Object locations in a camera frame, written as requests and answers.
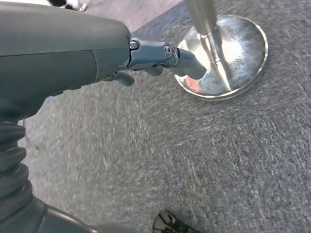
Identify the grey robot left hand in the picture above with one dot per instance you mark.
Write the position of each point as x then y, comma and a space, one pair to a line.
48, 48

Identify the black white shoe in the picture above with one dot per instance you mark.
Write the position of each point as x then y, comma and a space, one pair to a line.
70, 4

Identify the dark glossy robot foot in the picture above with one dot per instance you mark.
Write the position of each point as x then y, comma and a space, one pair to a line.
170, 225

